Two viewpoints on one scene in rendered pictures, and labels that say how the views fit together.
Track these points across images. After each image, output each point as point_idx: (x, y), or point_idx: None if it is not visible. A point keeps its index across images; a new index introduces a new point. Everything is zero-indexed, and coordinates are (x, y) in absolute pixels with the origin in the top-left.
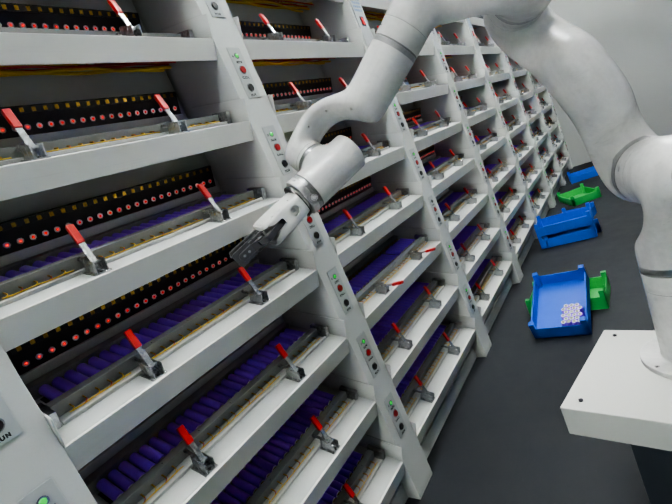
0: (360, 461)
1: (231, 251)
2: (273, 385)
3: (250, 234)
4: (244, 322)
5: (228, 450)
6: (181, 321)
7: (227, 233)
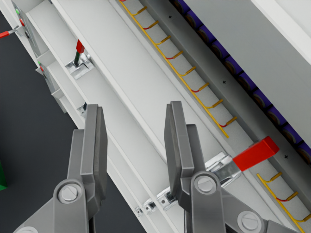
0: None
1: (172, 110)
2: (164, 160)
3: (192, 214)
4: (142, 128)
5: (89, 92)
6: (172, 5)
7: (301, 105)
